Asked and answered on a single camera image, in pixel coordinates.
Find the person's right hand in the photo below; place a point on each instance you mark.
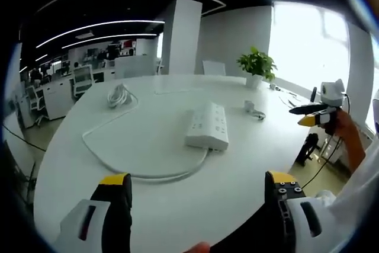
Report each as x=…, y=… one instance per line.
x=345, y=127

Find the person's white shirt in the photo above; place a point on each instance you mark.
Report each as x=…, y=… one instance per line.
x=355, y=205

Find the white charger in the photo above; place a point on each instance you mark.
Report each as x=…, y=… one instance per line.
x=248, y=105

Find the green potted plant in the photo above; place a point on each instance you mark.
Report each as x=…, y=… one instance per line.
x=257, y=64

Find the white mesh office chair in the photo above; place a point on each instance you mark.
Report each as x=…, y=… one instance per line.
x=82, y=79

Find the black stand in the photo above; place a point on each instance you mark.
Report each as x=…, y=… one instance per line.
x=313, y=94

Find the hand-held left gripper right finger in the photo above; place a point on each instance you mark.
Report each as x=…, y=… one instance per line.
x=293, y=214

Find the person's left hand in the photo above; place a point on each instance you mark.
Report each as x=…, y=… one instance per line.
x=197, y=248

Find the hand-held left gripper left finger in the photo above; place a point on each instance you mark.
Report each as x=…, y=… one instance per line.
x=115, y=205

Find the white office desk row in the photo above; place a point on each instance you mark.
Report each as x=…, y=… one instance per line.
x=59, y=96

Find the white power strip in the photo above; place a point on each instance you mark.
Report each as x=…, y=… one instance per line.
x=208, y=125

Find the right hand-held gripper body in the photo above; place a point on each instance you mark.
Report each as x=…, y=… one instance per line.
x=332, y=94

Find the ceiling light strip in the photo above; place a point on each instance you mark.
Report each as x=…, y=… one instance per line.
x=97, y=28

